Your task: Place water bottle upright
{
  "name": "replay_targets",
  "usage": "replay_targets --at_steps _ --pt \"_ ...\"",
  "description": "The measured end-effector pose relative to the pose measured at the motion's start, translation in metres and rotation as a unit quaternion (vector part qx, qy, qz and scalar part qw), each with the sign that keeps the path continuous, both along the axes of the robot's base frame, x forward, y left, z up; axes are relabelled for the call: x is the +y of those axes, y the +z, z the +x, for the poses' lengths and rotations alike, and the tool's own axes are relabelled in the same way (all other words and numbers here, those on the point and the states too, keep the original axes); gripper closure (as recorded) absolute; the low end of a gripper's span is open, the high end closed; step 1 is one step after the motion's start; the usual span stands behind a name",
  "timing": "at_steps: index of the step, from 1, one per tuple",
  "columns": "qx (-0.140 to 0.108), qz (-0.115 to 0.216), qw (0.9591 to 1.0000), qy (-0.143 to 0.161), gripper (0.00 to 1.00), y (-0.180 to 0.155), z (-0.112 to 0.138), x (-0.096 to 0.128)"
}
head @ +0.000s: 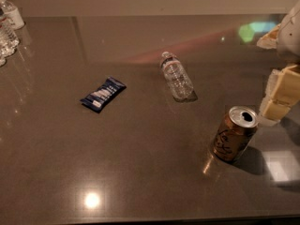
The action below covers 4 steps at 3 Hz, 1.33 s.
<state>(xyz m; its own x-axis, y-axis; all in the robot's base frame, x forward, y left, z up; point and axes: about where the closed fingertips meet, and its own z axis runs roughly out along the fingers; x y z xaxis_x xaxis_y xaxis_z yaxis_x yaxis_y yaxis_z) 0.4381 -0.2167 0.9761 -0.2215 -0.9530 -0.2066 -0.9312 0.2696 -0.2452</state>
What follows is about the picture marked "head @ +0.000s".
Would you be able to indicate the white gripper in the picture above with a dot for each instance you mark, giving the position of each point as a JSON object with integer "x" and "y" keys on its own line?
{"x": 290, "y": 35}

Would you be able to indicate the clear plastic water bottle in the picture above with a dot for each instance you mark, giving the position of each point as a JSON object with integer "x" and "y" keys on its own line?
{"x": 176, "y": 76}

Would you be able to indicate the clear water bottle red label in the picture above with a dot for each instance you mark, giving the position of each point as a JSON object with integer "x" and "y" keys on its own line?
{"x": 8, "y": 39}

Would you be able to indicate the white labelled bottle at back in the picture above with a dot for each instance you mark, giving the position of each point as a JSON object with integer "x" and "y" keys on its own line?
{"x": 13, "y": 14}

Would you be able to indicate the gold soda can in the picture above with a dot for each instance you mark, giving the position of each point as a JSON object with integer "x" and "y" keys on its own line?
{"x": 236, "y": 130}

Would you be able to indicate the blue snack wrapper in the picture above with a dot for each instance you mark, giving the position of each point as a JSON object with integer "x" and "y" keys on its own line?
{"x": 99, "y": 98}

